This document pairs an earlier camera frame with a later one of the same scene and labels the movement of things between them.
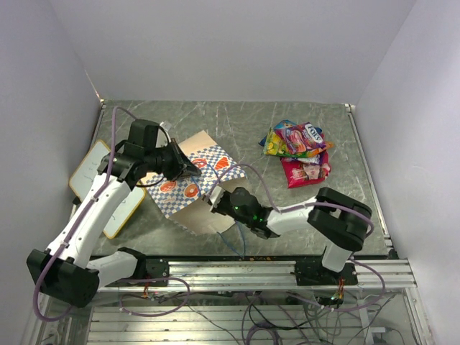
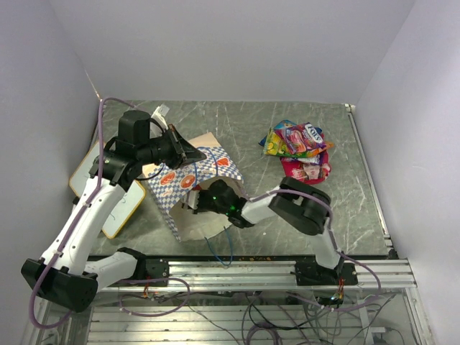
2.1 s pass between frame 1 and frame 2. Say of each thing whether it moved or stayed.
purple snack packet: stayed
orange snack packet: stayed
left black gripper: moved
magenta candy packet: stayed
